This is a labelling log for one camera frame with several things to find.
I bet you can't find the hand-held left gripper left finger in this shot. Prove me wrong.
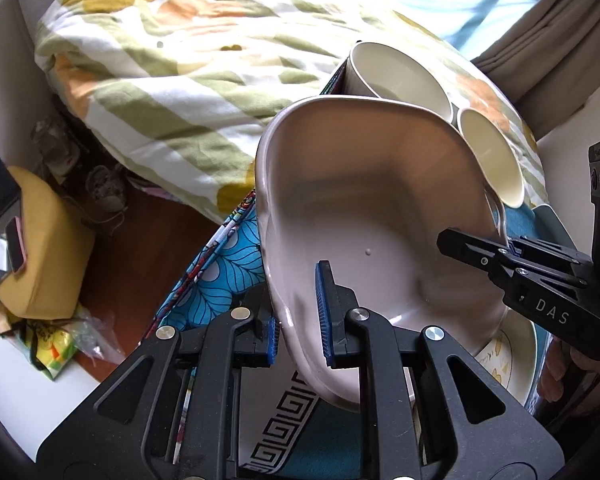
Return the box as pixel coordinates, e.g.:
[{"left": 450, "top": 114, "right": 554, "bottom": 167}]
[{"left": 36, "top": 282, "right": 282, "bottom": 480}]

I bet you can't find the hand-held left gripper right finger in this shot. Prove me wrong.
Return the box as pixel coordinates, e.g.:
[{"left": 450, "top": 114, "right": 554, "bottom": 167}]
[{"left": 314, "top": 260, "right": 567, "bottom": 480}]

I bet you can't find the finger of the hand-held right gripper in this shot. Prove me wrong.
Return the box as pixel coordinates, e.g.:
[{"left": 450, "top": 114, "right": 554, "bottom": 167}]
[
  {"left": 437, "top": 228, "right": 522, "bottom": 287},
  {"left": 507, "top": 234, "right": 595, "bottom": 287}
]

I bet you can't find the yellow bear plate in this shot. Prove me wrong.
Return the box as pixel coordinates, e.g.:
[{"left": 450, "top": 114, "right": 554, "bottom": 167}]
[{"left": 472, "top": 309, "right": 540, "bottom": 407}]

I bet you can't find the pink bowl with handles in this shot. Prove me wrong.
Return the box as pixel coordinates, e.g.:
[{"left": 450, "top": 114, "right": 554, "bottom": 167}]
[{"left": 254, "top": 94, "right": 511, "bottom": 414}]

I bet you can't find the person's right hand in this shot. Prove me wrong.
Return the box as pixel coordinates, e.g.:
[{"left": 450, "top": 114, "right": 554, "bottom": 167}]
[{"left": 534, "top": 336, "right": 600, "bottom": 432}]

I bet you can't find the grey tray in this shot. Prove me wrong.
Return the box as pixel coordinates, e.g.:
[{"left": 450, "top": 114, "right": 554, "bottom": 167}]
[{"left": 532, "top": 203, "right": 574, "bottom": 249}]

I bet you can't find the blue leaf patterned cloth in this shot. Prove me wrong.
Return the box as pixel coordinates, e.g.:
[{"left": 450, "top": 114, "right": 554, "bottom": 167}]
[{"left": 152, "top": 187, "right": 282, "bottom": 467}]

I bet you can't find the cream round bowl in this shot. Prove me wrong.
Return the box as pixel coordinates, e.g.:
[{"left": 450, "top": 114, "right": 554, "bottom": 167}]
[{"left": 454, "top": 107, "right": 526, "bottom": 209}]

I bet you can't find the blue towel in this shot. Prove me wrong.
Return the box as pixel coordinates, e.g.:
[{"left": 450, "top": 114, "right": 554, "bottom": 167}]
[{"left": 247, "top": 202, "right": 549, "bottom": 480}]

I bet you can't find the clear plastic bag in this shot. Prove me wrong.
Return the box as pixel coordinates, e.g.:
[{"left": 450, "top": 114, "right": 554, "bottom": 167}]
[{"left": 22, "top": 304, "right": 127, "bottom": 384}]

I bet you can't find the white mug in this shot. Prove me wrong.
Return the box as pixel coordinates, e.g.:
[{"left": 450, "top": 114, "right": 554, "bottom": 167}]
[{"left": 340, "top": 41, "right": 455, "bottom": 124}]

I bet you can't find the brown curtain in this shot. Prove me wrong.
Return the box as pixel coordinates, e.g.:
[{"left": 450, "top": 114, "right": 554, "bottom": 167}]
[{"left": 472, "top": 0, "right": 600, "bottom": 122}]

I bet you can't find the yellow cushion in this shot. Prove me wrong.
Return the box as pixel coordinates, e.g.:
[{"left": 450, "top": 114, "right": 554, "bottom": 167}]
[{"left": 0, "top": 166, "right": 97, "bottom": 322}]

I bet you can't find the light blue cloth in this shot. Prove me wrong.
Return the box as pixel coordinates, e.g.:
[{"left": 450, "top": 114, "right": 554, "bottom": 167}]
[{"left": 294, "top": 0, "right": 542, "bottom": 62}]

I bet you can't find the phone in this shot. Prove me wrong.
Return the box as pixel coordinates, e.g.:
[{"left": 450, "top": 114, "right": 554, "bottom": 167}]
[{"left": 3, "top": 216, "right": 30, "bottom": 275}]

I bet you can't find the floral striped quilt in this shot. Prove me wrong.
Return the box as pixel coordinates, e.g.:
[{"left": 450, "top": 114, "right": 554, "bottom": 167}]
[{"left": 33, "top": 0, "right": 547, "bottom": 227}]

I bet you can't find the grey headboard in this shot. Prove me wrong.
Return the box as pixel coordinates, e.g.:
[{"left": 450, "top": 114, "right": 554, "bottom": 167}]
[{"left": 9, "top": 0, "right": 127, "bottom": 127}]

